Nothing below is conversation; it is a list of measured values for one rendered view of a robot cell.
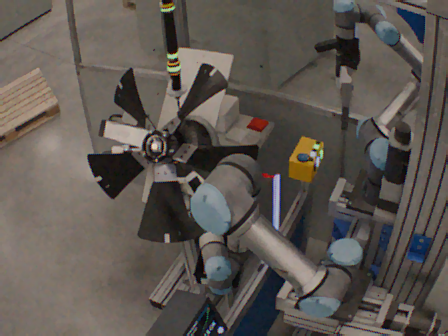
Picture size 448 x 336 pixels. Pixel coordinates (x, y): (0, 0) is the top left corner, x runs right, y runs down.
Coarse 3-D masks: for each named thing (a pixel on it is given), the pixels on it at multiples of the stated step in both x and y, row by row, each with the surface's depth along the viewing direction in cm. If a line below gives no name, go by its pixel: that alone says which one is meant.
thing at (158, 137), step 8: (152, 136) 189; (160, 136) 188; (168, 136) 187; (176, 136) 196; (184, 136) 196; (144, 144) 190; (152, 144) 189; (160, 144) 187; (168, 144) 186; (176, 144) 191; (144, 152) 189; (152, 152) 188; (160, 152) 187; (168, 152) 186; (152, 160) 188; (160, 160) 187; (168, 160) 191
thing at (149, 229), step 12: (156, 192) 191; (168, 192) 193; (180, 192) 195; (156, 204) 191; (168, 204) 193; (180, 204) 194; (144, 216) 191; (156, 216) 191; (168, 216) 192; (180, 216) 194; (144, 228) 191; (156, 228) 191; (168, 228) 192; (180, 228) 193; (156, 240) 192; (180, 240) 193
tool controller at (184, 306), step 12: (180, 300) 135; (192, 300) 134; (204, 300) 133; (168, 312) 132; (180, 312) 131; (192, 312) 130; (204, 312) 132; (216, 312) 138; (156, 324) 129; (168, 324) 128; (180, 324) 127; (192, 324) 128; (204, 324) 132; (216, 324) 138
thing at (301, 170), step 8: (304, 144) 206; (312, 144) 206; (320, 144) 206; (296, 152) 203; (304, 152) 203; (320, 152) 204; (296, 160) 200; (320, 160) 209; (296, 168) 201; (304, 168) 199; (312, 168) 198; (296, 176) 204; (304, 176) 202; (312, 176) 201
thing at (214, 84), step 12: (216, 72) 185; (192, 84) 195; (204, 84) 186; (216, 84) 182; (228, 84) 179; (192, 96) 188; (204, 96) 183; (180, 108) 193; (192, 108) 184; (180, 120) 187
